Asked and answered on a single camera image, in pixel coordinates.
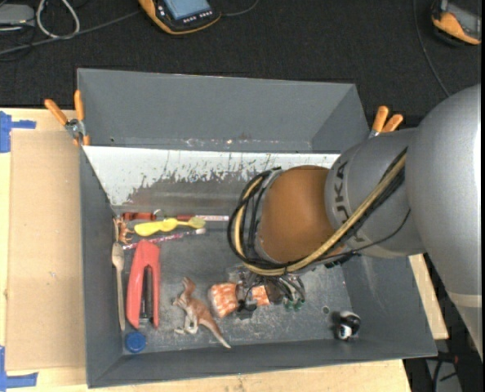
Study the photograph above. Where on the brown toy kangaroo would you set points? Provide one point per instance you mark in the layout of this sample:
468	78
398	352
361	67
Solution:
197	313

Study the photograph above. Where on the pink striped stick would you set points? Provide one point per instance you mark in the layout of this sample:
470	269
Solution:
165	238

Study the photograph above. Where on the red stapler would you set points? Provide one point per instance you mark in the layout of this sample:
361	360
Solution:
138	268

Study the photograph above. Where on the red and pink stick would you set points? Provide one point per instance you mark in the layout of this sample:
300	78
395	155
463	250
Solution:
138	216

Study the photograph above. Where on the blue bottle cap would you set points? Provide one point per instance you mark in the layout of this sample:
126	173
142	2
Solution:
135	342

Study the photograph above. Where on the small orange toy animal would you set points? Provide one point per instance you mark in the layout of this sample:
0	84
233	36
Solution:
124	231

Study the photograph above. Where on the grey metal bin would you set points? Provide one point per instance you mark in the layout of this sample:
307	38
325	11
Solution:
210	112

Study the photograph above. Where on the brown cardboard board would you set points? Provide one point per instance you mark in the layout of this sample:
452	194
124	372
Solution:
42	251

